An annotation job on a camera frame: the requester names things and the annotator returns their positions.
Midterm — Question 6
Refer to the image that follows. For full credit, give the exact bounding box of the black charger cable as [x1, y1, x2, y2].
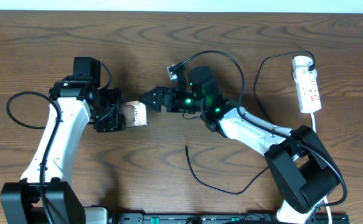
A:
[184, 50, 316, 195]

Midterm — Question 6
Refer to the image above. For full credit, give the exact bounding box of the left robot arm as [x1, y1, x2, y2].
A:
[0, 57, 126, 223]

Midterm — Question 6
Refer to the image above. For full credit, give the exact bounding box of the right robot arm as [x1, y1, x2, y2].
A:
[139, 66, 343, 223]

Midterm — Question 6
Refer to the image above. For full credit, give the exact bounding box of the white power strip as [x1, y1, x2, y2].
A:
[292, 55, 321, 114]

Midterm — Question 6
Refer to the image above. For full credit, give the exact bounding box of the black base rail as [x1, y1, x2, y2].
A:
[84, 212, 350, 224]

